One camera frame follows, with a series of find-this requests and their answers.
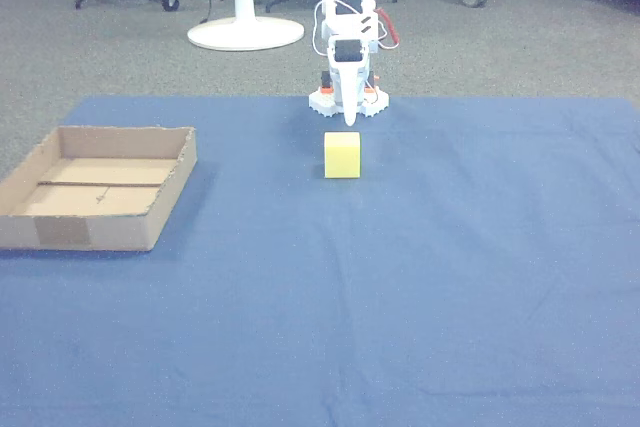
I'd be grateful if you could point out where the yellow cube block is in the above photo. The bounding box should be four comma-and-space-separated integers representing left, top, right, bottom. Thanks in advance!
323, 131, 362, 180

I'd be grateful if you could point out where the white pedestal stand base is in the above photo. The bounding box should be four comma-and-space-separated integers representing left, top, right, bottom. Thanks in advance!
186, 0, 306, 53

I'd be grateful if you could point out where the blue cloth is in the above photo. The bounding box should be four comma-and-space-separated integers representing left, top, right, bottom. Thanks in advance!
0, 94, 640, 427

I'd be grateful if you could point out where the red cable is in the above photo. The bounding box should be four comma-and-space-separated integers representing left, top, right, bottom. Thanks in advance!
374, 6, 402, 50

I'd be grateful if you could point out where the white cable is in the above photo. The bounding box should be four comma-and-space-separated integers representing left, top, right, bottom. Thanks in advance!
311, 0, 332, 57

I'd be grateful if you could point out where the shallow cardboard box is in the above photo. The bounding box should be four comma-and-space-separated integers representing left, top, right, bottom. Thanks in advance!
0, 125, 199, 253

